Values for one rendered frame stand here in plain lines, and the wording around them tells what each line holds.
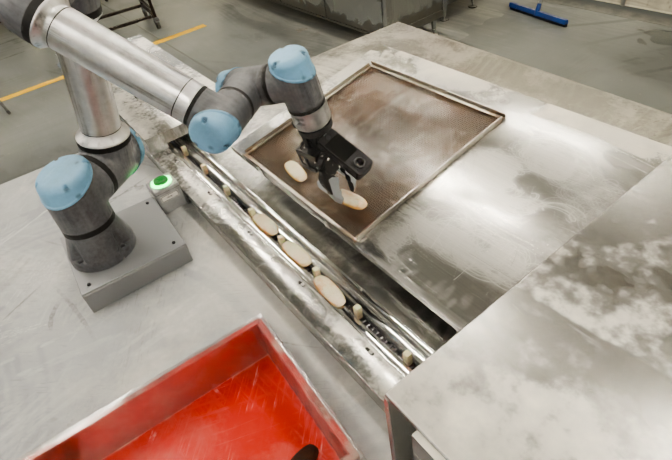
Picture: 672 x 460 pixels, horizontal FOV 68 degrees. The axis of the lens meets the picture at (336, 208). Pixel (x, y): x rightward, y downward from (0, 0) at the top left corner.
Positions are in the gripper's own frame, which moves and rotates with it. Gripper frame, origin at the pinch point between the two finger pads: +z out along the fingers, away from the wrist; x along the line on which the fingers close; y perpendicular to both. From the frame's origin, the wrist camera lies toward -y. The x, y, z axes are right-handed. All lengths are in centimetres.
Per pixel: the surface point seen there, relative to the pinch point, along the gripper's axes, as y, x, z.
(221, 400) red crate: -8.8, 48.1, 4.5
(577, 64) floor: 56, -251, 140
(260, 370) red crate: -9.7, 39.7, 6.1
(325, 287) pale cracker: -8.0, 19.0, 6.1
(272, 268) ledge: 5.0, 22.2, 4.8
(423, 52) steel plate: 47, -88, 28
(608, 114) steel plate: -26, -77, 28
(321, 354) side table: -16.2, 30.0, 8.5
